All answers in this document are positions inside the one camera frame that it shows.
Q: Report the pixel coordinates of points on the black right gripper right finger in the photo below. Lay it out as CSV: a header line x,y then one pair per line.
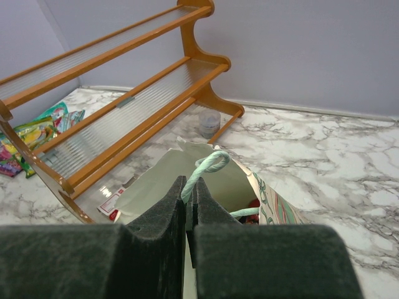
x,y
233,260

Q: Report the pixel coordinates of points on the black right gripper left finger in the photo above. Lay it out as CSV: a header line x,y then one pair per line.
x,y
64,261

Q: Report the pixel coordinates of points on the green patterned paper bag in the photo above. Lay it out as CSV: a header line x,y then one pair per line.
x,y
193,174

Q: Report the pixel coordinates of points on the green Fox's snack packet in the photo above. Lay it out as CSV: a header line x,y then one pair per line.
x,y
24,165

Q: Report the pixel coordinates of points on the purple berry snack packet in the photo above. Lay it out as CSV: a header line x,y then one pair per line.
x,y
9,166

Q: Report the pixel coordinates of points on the yellow fruit snack packet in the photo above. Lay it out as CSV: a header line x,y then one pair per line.
x,y
38,132

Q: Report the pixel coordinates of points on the teal snack packet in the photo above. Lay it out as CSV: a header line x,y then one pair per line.
x,y
62,118

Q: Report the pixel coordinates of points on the red white small box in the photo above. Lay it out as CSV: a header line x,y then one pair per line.
x,y
108,209

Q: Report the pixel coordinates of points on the orange wooden tiered rack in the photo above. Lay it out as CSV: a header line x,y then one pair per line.
x,y
74,161

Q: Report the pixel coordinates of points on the small clear plastic jar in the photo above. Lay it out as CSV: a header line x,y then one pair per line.
x,y
209,123

